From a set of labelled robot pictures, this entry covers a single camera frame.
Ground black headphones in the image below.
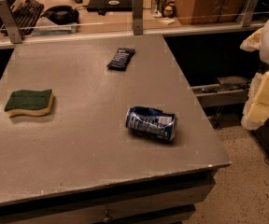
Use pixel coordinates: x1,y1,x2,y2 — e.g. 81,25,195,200
43,6,79,25

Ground grey table drawer front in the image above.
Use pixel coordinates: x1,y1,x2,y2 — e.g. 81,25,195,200
0,172,215,224

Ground small round brown object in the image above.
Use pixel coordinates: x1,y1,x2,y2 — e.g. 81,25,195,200
163,6,174,18

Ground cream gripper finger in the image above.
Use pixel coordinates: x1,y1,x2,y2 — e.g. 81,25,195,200
241,70,269,130
240,28,262,52

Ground black laptop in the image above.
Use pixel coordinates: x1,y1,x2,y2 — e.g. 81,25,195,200
87,0,132,12

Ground grey metal bracket right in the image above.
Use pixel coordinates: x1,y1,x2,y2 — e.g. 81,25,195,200
240,0,259,27

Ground grey metal bracket left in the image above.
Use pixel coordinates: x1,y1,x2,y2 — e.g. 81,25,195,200
0,0,23,44

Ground wooden cabinet box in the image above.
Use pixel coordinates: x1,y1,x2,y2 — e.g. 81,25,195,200
175,0,246,25

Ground dark blue snack packet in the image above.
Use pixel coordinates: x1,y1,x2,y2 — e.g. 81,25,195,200
106,48,135,71

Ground clear plastic bag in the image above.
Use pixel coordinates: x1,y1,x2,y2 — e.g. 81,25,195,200
32,17,78,35

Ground blue pepsi can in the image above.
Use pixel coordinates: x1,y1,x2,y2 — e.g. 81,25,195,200
125,106,177,142

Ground black keyboard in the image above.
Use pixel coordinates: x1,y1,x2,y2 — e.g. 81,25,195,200
11,0,44,35

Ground grey metal side shelf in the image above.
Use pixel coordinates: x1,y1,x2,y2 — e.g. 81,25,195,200
191,76,250,107

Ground green and yellow sponge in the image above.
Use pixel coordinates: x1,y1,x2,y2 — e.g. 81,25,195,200
4,90,54,118

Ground grey metal bracket middle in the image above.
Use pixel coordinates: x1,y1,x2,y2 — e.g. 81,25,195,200
132,0,143,35

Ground silver green can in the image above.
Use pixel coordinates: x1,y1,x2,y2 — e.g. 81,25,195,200
151,0,166,17

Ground grey metal bracket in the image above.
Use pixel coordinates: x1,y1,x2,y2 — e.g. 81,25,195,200
240,0,259,27
0,0,23,44
132,0,143,35

